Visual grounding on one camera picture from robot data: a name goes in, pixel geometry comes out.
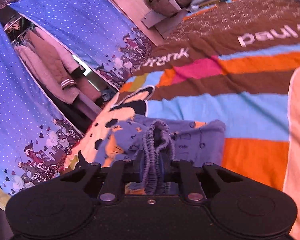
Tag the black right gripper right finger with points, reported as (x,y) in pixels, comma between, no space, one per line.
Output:
(197,184)

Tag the pink hanging quilted jacket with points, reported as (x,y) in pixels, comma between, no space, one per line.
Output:
(55,67)

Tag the blue dotted wardrobe curtain left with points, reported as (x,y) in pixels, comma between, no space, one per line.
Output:
(35,137)

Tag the grey bedside cabinet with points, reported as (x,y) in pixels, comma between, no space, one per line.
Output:
(164,25)

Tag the blue printed children's pants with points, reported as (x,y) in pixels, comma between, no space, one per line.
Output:
(193,141)

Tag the blue dotted wardrobe curtain right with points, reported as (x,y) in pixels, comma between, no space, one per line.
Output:
(95,31)

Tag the colourful paul frank bedspread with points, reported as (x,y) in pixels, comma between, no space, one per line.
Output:
(238,62)

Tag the blue dotted wardrobe curtain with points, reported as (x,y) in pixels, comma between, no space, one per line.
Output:
(95,31)
(35,137)

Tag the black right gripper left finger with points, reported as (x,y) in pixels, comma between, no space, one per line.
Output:
(105,184)

